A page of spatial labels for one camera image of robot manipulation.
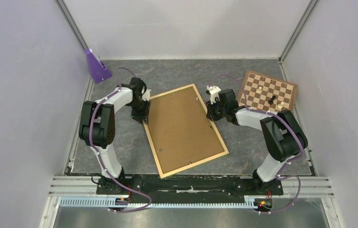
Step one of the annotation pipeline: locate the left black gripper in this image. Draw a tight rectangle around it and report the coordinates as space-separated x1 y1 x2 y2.
128 98 152 124

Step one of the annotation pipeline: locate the brown frame backing board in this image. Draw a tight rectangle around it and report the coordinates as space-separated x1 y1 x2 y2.
145 86 226 176

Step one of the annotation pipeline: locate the light wooden picture frame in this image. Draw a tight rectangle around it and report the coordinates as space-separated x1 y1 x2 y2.
142 83 230 180

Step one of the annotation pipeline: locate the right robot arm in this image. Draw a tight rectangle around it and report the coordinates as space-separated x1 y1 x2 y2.
206 86 308 194

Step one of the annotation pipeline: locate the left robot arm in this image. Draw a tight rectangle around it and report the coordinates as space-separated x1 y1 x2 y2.
78 77 151 194

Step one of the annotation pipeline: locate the wooden chessboard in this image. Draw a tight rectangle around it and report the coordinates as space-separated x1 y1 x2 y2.
237 71 298 112

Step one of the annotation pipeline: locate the black chess piece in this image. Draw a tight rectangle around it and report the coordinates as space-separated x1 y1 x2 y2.
268 95 276 105

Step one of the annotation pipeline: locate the purple plastic stand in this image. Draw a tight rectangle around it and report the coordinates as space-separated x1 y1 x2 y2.
85 48 113 84

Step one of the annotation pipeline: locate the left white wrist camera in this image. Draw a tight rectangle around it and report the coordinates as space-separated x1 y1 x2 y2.
141 89 152 101

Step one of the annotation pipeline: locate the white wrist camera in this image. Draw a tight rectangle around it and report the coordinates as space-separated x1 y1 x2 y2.
206 85 221 104
141 89 152 101

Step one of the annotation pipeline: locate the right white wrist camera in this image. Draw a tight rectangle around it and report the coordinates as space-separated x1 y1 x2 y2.
206 85 221 104

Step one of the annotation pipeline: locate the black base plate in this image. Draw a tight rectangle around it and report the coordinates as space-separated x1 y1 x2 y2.
92 174 284 204

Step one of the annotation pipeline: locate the white slotted cable duct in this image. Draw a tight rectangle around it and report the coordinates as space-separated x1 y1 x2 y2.
60 197 263 209

